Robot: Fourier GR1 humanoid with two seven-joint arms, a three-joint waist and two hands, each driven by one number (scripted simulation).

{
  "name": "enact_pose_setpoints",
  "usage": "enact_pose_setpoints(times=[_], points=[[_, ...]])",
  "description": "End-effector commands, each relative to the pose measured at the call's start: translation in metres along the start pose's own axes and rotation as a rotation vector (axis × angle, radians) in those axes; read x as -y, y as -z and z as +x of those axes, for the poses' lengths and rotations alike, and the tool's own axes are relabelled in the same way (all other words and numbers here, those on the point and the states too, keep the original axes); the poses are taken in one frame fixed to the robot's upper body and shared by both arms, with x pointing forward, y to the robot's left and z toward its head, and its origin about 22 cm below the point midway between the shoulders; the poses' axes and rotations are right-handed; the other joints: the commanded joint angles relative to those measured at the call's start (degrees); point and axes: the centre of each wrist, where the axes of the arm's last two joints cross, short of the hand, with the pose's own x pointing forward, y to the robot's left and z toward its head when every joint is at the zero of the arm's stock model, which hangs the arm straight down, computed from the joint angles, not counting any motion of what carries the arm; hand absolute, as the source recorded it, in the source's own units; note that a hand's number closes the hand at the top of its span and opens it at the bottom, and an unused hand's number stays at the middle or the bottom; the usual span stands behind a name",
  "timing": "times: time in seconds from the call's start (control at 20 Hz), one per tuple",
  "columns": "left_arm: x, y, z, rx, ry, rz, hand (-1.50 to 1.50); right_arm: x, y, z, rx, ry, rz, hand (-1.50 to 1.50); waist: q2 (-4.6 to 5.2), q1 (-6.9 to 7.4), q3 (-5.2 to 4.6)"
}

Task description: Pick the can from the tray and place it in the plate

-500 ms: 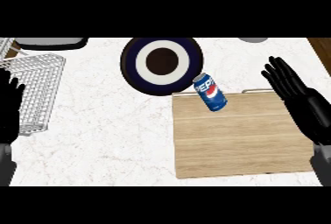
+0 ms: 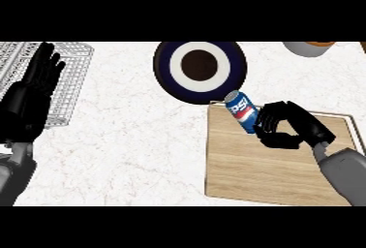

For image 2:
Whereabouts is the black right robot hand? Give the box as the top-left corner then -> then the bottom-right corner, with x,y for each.
250,100 -> 338,150

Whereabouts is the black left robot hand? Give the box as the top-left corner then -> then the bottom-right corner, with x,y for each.
0,42 -> 67,144

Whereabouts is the blue soda can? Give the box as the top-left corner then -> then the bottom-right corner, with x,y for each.
222,89 -> 261,136

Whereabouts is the wooden tray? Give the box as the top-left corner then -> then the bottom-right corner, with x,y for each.
205,100 -> 366,207

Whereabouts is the navy and white round plate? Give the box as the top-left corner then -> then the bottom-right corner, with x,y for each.
152,42 -> 249,106

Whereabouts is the grey bowl with orange contents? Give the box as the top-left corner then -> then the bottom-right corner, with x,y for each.
281,42 -> 338,58

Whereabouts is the white wire basket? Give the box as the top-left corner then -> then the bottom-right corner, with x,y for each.
0,42 -> 96,130

